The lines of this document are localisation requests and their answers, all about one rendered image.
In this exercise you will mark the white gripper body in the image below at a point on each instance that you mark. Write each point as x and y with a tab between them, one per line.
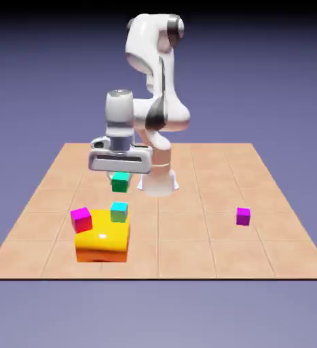
120	161

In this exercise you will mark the small green cube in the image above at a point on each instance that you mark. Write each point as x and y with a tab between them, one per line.
120	182

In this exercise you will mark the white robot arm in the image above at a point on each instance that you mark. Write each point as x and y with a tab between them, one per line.
158	68

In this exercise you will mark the small cyan cube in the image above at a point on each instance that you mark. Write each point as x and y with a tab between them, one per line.
119	212

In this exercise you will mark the small magenta cube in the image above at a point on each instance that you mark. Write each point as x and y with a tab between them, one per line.
81	220

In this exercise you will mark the small purple cube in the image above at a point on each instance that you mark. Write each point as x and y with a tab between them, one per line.
243	216

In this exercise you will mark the large yellow box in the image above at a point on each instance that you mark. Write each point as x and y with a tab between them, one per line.
103	239

